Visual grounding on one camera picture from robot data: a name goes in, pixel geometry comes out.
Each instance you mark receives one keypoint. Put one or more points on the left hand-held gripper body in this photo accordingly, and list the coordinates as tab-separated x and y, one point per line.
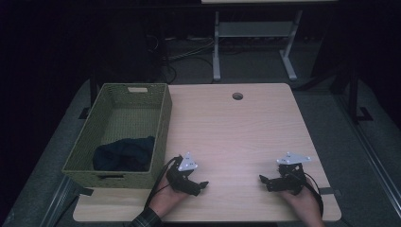
184	167

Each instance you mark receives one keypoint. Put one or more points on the black metal stand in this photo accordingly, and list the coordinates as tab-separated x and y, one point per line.
354	101

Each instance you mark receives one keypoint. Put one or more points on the dark navy printed garment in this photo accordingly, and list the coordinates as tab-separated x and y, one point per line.
124	154

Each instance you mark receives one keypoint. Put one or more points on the person's left hand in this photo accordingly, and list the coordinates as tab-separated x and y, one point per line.
167	200

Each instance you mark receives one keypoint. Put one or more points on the grey tape strip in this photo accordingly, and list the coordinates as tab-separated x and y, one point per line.
329	191
84	191

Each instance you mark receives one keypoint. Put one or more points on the green woven basket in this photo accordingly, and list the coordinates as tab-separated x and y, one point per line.
126	126

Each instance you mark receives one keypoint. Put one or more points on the person's right hand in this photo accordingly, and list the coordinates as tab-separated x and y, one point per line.
304	206

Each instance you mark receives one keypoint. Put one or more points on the metal floor rail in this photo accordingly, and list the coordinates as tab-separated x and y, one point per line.
58	201
372	151

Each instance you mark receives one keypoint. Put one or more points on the white metal rack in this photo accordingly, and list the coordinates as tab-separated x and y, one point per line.
253	29

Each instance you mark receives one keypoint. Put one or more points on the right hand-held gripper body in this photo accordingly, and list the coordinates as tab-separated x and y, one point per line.
291	176

